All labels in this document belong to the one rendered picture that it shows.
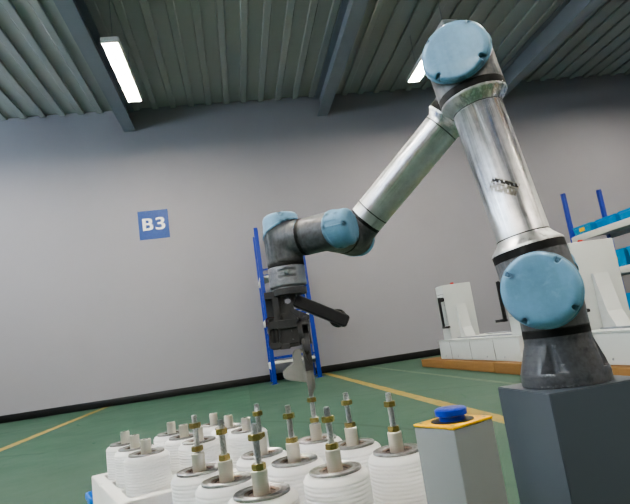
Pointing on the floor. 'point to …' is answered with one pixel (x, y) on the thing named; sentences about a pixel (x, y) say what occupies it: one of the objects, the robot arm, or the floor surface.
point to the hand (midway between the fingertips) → (313, 388)
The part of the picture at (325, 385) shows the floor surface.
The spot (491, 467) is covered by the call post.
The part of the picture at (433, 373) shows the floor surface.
